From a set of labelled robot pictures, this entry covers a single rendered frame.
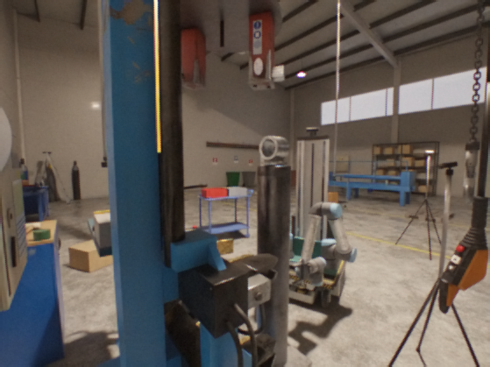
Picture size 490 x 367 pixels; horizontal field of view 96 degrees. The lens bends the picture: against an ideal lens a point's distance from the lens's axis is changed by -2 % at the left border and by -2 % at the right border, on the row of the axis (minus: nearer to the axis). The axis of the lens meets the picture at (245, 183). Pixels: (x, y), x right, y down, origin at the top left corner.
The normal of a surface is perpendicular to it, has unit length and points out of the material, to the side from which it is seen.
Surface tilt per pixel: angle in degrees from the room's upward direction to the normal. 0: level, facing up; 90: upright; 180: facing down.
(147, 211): 90
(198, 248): 90
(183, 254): 90
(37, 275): 90
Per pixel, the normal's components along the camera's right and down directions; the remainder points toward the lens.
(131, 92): 0.62, 0.07
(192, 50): -0.30, 0.08
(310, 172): -0.52, 0.07
